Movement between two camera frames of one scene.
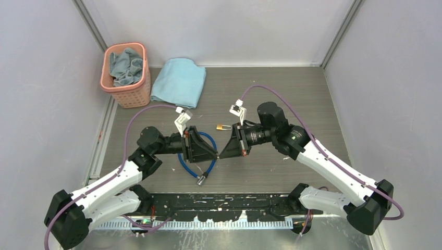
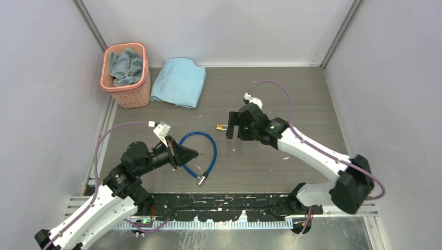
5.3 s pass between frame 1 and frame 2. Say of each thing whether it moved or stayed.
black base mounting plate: stayed
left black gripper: moved
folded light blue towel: stayed
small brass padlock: stayed
